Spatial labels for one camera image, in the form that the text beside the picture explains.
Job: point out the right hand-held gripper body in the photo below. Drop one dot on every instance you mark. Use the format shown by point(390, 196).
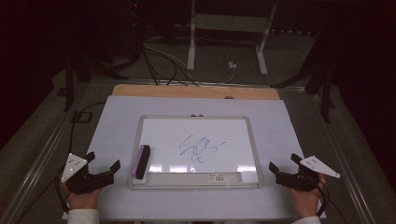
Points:
point(299, 182)

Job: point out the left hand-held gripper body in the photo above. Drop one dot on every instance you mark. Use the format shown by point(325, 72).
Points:
point(84, 182)

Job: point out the purple and black whiteboard eraser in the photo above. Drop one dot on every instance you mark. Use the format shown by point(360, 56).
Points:
point(141, 161)

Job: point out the silver-framed whiteboard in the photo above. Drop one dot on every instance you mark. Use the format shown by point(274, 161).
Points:
point(218, 130)

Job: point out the person's left hand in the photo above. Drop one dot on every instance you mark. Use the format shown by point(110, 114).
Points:
point(83, 200)

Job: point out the person's right hand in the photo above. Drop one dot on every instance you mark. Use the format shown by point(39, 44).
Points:
point(306, 202)

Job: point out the small black floor plate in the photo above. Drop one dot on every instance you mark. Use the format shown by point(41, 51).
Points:
point(82, 117)

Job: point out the large white table sheet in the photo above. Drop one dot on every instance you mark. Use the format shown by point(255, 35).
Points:
point(118, 124)

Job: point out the black tripod stand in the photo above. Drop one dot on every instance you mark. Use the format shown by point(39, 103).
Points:
point(69, 84)
point(326, 99)

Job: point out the white plug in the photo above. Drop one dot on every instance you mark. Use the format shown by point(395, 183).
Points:
point(232, 65)

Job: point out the dark power strip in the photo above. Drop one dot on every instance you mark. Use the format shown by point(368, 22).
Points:
point(294, 31)

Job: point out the white metal stand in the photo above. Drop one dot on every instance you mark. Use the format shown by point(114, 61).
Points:
point(230, 22)

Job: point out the aluminium rail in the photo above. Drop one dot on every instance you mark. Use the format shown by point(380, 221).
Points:
point(342, 155)
point(40, 152)

